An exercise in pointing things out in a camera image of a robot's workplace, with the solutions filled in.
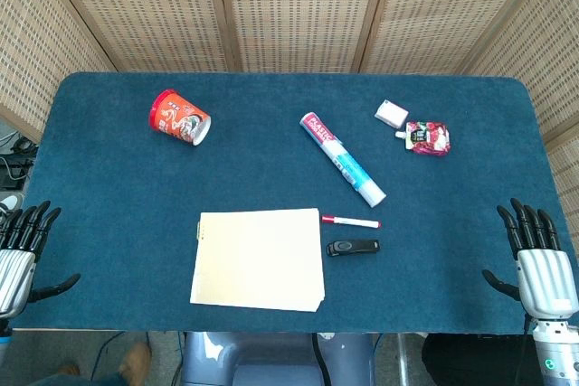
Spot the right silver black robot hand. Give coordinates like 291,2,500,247
481,197,579,320

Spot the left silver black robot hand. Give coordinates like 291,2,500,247
0,200,82,319

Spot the black stapler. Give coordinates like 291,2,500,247
326,239,381,258

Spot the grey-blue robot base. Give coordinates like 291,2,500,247
180,331,379,386

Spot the black bag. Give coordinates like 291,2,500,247
421,334,544,386

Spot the brown shoe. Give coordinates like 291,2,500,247
118,342,153,378

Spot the red drink pouch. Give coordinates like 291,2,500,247
394,120,451,157

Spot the red and white marker pen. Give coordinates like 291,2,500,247
321,214,383,230

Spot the red instant noodle cup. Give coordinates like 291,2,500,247
148,89,213,147

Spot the small pink white box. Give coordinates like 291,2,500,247
374,99,410,129

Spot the cream paper folder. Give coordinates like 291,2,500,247
189,208,327,314

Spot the blue felt table cover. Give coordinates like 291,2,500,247
9,71,579,335

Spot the woven rattan folding screen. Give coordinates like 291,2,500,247
0,0,579,233

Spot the equipment with cables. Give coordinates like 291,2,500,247
0,130,40,193

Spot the blue floor cable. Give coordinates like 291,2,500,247
90,330,187,381

